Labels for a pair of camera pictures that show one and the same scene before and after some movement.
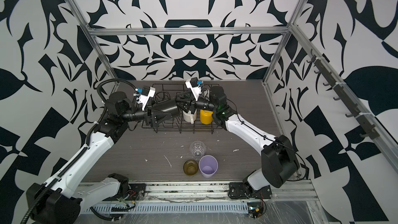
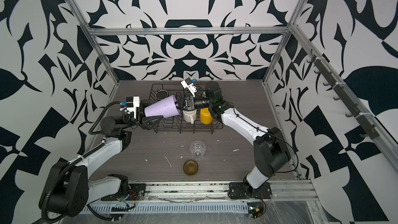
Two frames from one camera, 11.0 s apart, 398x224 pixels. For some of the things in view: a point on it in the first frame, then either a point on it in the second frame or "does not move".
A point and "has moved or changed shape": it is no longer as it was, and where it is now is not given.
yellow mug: x=206 y=116 does not move
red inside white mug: x=189 y=117 does not move
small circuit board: x=255 y=209 does not move
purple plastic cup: x=208 y=165 has moved or changed shape
